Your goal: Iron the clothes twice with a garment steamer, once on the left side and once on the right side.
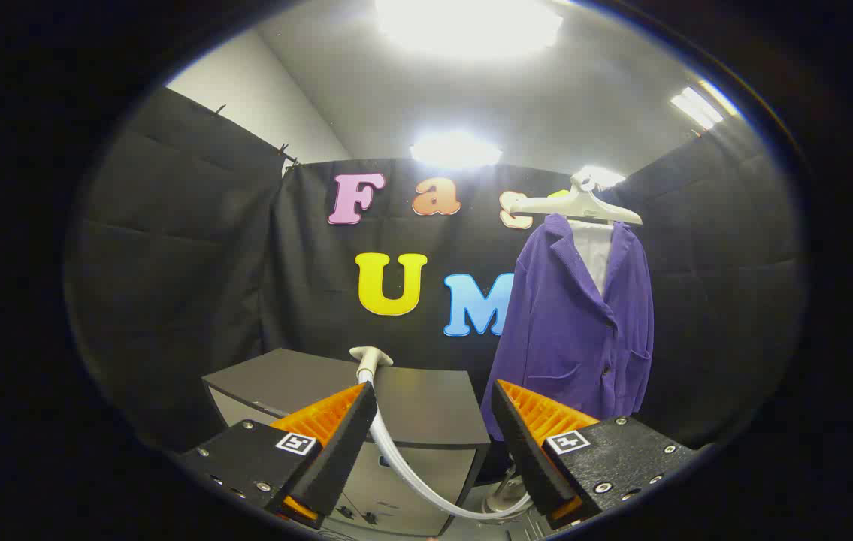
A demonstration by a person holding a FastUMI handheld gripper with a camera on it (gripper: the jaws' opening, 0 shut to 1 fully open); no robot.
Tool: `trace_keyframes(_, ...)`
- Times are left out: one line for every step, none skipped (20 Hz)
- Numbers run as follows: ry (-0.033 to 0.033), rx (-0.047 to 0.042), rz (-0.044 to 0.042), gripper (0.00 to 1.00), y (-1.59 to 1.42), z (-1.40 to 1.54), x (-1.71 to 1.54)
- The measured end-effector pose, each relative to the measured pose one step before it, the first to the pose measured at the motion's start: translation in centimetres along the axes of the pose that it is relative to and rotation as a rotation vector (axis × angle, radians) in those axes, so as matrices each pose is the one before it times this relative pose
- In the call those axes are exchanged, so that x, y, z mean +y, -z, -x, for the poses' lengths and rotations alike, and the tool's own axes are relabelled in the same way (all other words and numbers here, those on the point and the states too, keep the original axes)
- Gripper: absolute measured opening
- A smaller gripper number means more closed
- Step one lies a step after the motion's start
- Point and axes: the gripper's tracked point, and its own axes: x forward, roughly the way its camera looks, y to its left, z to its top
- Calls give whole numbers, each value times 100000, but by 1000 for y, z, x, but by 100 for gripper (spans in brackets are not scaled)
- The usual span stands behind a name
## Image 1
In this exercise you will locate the shiny metal stand base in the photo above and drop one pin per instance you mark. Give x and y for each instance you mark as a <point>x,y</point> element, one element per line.
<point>505,492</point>

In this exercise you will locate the white clothes hanger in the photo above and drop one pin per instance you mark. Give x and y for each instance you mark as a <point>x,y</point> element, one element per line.
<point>573,201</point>

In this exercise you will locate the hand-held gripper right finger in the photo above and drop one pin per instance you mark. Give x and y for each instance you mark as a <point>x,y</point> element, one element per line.
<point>520,443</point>

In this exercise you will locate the grey cabinet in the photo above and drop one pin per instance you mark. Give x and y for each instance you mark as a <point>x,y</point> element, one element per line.
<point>426,409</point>

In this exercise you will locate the large ceiling light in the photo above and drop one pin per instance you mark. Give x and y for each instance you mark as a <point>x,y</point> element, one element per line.
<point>467,22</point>

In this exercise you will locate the purple jacket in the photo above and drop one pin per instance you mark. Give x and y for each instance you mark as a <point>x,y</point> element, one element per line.
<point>561,330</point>

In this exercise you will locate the ceiling light panel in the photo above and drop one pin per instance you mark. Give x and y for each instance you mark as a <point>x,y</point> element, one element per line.
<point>456,150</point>
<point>606,176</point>

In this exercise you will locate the twin strip ceiling light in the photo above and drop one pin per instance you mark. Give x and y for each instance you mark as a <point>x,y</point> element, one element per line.
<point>700,105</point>

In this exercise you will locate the white shirt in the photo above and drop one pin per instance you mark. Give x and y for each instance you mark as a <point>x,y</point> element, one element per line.
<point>593,252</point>

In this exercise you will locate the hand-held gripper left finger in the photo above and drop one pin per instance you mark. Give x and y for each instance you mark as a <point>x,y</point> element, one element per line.
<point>336,451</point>

